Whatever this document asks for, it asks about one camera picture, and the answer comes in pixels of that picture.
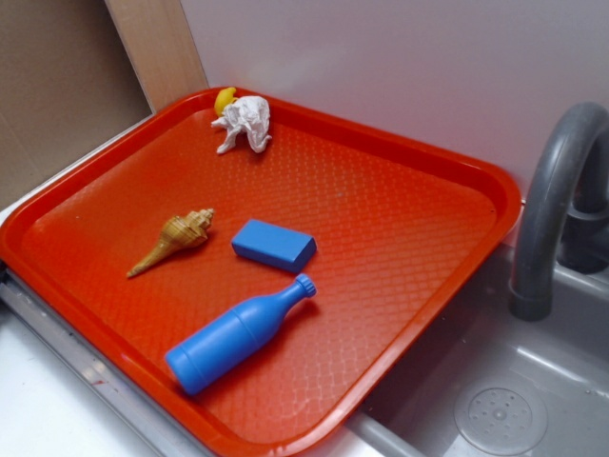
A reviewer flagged light wooden board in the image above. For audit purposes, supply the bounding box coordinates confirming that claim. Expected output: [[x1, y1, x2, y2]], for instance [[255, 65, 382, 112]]
[[106, 0, 208, 112]]

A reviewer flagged crumpled white paper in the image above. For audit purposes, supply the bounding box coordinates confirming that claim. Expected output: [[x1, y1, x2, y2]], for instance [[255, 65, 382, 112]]
[[211, 95, 272, 154]]

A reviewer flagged blue rectangular block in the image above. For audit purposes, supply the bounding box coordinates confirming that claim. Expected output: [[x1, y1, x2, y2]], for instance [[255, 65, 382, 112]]
[[231, 219, 317, 273]]

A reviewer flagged grey curved faucet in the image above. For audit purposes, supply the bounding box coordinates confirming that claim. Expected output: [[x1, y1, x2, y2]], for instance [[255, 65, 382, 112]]
[[509, 102, 608, 321]]

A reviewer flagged yellow plastic toy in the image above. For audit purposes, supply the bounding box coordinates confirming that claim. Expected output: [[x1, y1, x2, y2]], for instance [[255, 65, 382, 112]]
[[214, 87, 238, 117]]

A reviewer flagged tan conch seashell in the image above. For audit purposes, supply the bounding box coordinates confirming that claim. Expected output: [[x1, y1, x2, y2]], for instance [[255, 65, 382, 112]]
[[127, 209, 215, 279]]

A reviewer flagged grey plastic sink basin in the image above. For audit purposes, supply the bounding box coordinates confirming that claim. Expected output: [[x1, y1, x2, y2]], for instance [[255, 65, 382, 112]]
[[348, 247, 608, 456]]

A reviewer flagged red plastic tray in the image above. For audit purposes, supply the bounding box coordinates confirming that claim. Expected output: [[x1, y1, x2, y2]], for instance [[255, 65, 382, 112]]
[[1, 89, 521, 456]]

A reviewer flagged blue plastic bottle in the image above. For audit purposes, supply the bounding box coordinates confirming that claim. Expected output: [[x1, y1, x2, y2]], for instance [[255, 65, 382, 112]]
[[166, 274, 317, 395]]

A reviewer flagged brown cardboard panel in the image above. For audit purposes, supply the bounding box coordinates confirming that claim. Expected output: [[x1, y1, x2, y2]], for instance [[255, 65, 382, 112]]
[[1, 1, 150, 208]]

